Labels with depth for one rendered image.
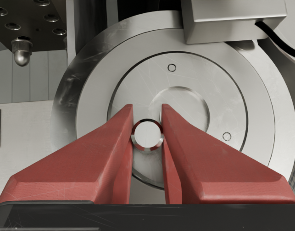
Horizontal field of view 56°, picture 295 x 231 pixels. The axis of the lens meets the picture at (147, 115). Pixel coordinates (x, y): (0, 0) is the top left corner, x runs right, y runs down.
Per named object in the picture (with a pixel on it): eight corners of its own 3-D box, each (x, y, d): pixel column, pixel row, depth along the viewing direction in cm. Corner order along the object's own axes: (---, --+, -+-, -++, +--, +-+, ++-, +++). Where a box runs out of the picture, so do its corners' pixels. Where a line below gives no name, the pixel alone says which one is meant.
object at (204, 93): (279, 130, 15) (165, 221, 14) (263, 135, 17) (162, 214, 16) (190, 24, 16) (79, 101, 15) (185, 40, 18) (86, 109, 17)
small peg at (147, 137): (130, 118, 12) (163, 117, 12) (132, 127, 14) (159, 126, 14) (130, 151, 11) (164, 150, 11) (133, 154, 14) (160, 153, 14)
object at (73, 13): (67, -175, 21) (75, 52, 18) (106, 3, 44) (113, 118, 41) (61, -175, 21) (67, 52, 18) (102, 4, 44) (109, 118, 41)
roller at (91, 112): (269, 30, 17) (283, 228, 15) (193, 112, 42) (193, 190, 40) (81, 24, 17) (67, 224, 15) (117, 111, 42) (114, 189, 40)
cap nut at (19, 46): (28, 38, 50) (28, 62, 49) (35, 46, 53) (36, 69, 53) (7, 39, 50) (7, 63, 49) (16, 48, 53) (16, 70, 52)
